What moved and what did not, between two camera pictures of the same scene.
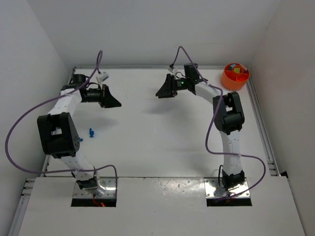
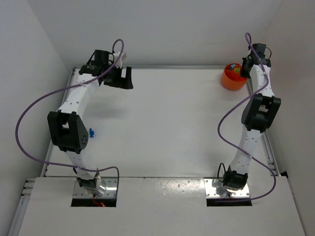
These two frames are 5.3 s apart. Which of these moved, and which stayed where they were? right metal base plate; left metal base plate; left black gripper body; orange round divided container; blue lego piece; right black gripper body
Moved: right black gripper body; left black gripper body
Stayed: orange round divided container; left metal base plate; right metal base plate; blue lego piece
